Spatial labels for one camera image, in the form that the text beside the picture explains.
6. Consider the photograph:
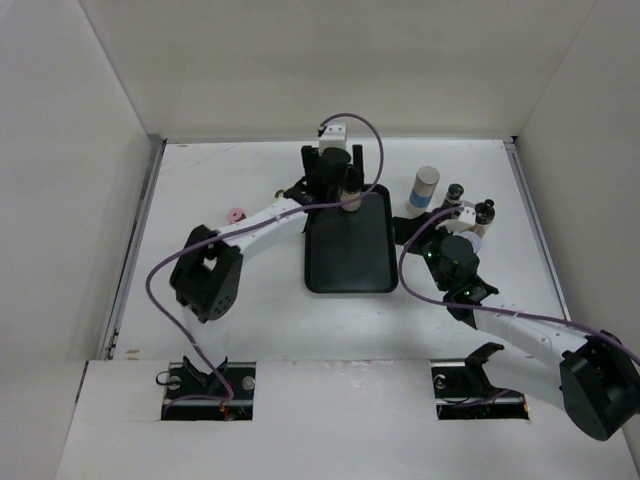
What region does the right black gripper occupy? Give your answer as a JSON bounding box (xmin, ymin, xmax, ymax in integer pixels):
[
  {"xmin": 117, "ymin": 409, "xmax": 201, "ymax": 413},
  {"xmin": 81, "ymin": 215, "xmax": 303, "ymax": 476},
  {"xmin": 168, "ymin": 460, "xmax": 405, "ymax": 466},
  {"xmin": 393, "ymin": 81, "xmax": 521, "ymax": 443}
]
[{"xmin": 392, "ymin": 212, "xmax": 457, "ymax": 292}]

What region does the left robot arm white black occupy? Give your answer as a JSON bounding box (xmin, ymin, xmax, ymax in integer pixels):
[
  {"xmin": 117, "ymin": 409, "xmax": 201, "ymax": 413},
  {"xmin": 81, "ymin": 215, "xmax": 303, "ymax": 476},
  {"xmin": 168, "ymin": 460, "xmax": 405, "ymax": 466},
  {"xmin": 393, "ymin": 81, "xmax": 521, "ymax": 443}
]
[{"xmin": 166, "ymin": 142, "xmax": 365, "ymax": 399}]

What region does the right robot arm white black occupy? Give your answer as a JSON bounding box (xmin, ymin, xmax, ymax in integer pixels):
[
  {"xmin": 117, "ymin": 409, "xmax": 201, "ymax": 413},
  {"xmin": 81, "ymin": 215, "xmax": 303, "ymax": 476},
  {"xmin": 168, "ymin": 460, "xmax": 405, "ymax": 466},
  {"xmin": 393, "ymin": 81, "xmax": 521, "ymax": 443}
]
[{"xmin": 393, "ymin": 207, "xmax": 639, "ymax": 441}]

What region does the silver lid blue label jar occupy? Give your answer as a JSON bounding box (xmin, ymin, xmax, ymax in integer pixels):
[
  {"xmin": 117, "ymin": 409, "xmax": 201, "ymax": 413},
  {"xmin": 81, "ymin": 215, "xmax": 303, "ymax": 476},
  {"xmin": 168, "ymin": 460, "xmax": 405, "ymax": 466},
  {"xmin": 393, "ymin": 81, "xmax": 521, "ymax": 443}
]
[{"xmin": 406, "ymin": 166, "xmax": 440, "ymax": 216}]

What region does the black plastic tray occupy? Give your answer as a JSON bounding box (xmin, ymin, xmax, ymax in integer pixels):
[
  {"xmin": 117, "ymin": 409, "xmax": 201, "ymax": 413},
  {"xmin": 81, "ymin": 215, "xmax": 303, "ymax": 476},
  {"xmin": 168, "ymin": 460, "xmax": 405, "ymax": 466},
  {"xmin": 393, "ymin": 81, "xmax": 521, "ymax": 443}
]
[{"xmin": 304, "ymin": 185, "xmax": 398, "ymax": 294}]

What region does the tall dark pepper grinder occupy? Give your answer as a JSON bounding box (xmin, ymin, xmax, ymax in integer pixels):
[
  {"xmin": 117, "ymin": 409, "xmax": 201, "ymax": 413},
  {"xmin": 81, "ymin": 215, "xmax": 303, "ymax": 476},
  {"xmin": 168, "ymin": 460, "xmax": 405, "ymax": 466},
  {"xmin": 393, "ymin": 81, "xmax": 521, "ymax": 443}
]
[{"xmin": 441, "ymin": 183, "xmax": 464, "ymax": 209}]

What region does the black knob cap bottle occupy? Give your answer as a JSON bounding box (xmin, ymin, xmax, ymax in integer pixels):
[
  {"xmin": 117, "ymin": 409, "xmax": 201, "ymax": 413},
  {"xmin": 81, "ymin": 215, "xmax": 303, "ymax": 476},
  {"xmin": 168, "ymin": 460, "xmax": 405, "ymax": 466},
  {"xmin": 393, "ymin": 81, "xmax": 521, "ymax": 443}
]
[{"xmin": 471, "ymin": 199, "xmax": 496, "ymax": 238}]

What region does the pink cap spice bottle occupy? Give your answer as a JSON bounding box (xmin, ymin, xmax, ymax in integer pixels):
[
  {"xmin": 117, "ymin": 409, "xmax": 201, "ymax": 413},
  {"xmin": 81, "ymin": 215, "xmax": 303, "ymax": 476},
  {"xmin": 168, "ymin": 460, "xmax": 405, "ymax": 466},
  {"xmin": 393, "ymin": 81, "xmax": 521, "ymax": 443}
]
[{"xmin": 227, "ymin": 207, "xmax": 247, "ymax": 225}]

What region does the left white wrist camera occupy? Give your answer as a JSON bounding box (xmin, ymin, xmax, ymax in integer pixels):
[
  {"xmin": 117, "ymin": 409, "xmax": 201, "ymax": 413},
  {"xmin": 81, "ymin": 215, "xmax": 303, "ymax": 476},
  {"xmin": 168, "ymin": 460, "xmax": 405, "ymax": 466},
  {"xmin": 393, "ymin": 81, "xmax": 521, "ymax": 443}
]
[{"xmin": 318, "ymin": 122, "xmax": 347, "ymax": 153}]

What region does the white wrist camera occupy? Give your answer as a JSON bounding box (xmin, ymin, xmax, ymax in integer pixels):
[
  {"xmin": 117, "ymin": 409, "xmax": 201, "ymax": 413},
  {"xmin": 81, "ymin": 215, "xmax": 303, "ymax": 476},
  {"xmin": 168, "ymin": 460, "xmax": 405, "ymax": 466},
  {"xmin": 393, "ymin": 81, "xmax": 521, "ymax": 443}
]
[
  {"xmin": 318, "ymin": 122, "xmax": 347, "ymax": 153},
  {"xmin": 446, "ymin": 201, "xmax": 476, "ymax": 233}
]

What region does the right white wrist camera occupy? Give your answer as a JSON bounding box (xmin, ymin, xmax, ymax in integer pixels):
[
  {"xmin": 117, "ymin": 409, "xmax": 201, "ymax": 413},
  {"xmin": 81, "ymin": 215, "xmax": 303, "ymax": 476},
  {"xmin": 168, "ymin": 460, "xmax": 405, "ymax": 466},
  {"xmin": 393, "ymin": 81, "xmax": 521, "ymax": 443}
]
[{"xmin": 446, "ymin": 201, "xmax": 476, "ymax": 233}]

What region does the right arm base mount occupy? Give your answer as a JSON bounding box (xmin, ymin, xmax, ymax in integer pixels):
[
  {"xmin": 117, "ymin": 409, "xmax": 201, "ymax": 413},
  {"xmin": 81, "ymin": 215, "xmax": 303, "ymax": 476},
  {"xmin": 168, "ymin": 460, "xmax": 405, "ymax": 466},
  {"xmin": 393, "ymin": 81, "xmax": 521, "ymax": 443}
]
[{"xmin": 431, "ymin": 342, "xmax": 529, "ymax": 421}]

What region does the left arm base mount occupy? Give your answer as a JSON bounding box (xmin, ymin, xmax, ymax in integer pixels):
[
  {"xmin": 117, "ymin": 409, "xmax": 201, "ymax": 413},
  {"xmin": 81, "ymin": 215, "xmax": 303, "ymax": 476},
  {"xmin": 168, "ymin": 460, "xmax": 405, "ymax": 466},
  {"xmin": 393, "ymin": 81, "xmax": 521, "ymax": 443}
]
[{"xmin": 155, "ymin": 356, "xmax": 257, "ymax": 422}]

